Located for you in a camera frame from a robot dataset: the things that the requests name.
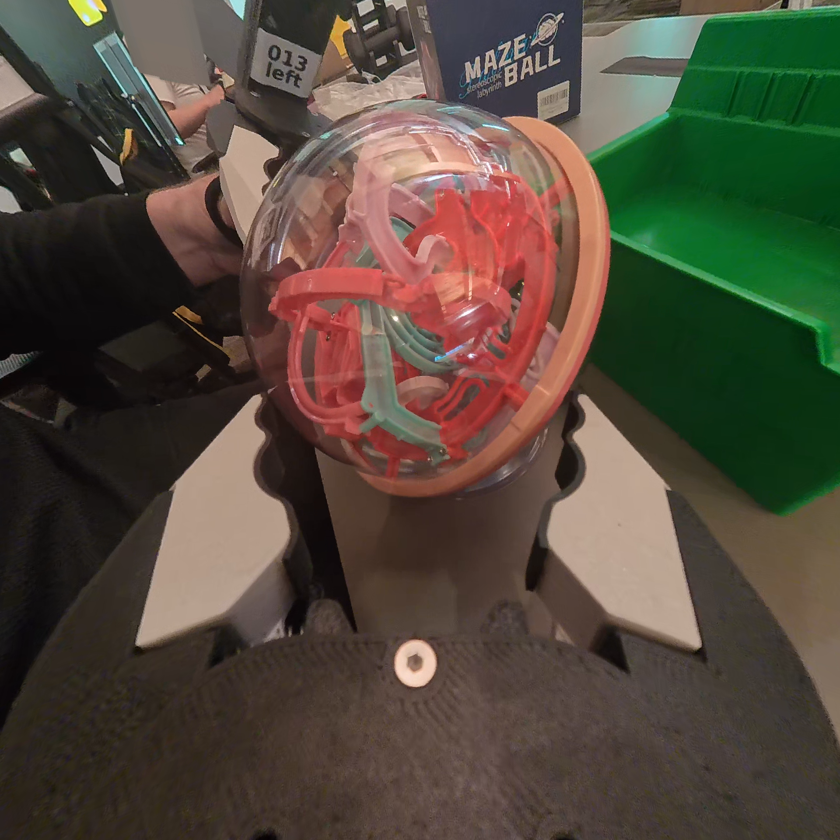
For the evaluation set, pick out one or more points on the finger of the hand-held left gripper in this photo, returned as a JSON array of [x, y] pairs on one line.
[[246, 164]]

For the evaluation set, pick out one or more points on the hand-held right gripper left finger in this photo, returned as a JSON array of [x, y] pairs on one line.
[[210, 538]]

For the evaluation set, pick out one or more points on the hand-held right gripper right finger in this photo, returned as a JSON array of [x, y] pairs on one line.
[[617, 538]]

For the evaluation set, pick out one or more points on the clear maze ball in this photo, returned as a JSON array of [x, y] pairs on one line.
[[420, 295]]

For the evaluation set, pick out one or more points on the person's left forearm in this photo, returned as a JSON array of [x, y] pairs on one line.
[[79, 275]]

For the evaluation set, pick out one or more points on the person's left hand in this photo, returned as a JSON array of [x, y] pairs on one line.
[[180, 229]]

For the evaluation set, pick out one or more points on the clear plastic bags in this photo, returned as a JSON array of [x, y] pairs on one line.
[[367, 92]]

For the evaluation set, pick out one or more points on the yellow box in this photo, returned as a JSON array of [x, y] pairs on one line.
[[340, 39]]

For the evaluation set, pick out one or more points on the dumbbell rack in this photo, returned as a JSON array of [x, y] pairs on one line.
[[380, 46]]

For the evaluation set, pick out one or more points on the black yellow-trimmed bag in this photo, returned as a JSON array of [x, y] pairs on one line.
[[197, 308]]

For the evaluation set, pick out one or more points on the blue cardboard box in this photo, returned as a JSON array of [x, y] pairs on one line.
[[499, 39]]

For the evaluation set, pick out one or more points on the green plastic bin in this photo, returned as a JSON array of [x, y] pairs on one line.
[[722, 328]]

